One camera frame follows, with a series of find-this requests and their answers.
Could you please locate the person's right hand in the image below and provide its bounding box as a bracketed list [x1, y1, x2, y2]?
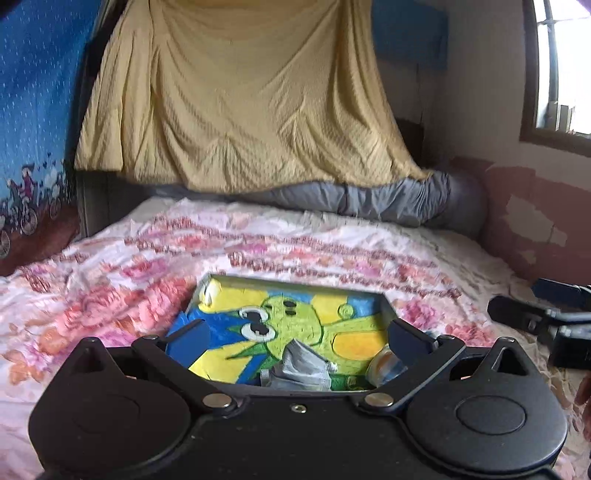
[574, 373, 591, 441]

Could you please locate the dark bed headboard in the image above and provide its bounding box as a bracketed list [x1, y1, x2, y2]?
[75, 170, 154, 241]

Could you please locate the blue wall panel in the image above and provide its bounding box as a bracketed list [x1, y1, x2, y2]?
[371, 0, 450, 73]

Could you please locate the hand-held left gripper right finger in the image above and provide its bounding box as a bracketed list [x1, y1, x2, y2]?
[357, 318, 533, 414]

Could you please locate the grey duvet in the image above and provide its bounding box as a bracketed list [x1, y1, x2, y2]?
[152, 168, 490, 237]

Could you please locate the grey sock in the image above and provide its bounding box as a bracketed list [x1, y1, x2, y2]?
[260, 338, 338, 393]

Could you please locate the blue printed wall cloth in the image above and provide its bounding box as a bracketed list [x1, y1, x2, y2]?
[0, 0, 109, 278]

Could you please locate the cartoon print storage box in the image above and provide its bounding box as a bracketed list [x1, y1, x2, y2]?
[165, 273, 403, 394]

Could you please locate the black wall cable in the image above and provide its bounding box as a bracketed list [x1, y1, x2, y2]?
[417, 62, 426, 126]

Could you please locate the pink floral bedsheet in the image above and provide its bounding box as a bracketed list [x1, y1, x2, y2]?
[0, 196, 591, 480]

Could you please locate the dark wooden furniture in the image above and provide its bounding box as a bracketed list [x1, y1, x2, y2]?
[394, 117, 426, 168]

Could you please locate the window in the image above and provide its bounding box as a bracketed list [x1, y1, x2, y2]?
[519, 0, 591, 158]

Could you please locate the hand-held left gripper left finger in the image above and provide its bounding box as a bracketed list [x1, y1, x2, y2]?
[68, 318, 238, 414]

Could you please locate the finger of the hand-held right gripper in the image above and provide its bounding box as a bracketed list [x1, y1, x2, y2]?
[531, 278, 591, 303]
[488, 295, 571, 335]

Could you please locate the yellow hanging blanket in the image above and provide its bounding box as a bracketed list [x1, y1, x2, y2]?
[74, 0, 435, 195]

